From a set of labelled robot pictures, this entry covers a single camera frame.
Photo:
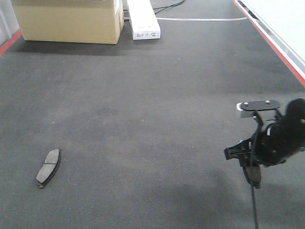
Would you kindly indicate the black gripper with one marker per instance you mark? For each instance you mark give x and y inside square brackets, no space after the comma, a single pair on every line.
[279,141]

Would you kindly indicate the brake pad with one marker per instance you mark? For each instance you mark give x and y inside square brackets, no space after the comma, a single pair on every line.
[49,168]
[253,175]

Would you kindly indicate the long white box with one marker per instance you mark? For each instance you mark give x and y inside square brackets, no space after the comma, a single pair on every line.
[143,21]

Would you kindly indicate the large cardboard box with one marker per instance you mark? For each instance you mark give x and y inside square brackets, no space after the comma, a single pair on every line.
[83,21]

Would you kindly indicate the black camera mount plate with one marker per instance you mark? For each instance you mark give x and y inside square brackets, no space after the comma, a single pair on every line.
[246,109]

